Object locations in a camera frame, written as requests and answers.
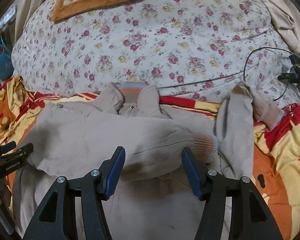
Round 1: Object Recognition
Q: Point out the beige zip jacket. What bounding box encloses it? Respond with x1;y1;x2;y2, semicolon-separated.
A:
13;82;283;239

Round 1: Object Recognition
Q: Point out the person's left hand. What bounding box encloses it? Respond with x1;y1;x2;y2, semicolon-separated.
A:
0;180;12;207

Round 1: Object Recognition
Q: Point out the orange red yellow blanket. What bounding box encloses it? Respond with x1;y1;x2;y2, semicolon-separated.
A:
0;76;300;239

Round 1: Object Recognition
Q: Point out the blue plastic bag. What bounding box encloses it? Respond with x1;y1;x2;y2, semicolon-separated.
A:
0;35;14;81

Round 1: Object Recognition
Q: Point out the black tripod stand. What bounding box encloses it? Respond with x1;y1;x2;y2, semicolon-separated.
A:
277;55;300;91

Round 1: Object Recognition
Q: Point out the floral white quilt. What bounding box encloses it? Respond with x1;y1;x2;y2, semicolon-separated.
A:
12;0;300;106

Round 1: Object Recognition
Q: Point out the beige curtain cloth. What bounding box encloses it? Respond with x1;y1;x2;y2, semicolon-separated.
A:
261;0;300;54

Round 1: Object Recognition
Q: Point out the black cable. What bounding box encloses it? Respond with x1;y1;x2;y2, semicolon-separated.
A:
243;47;300;102

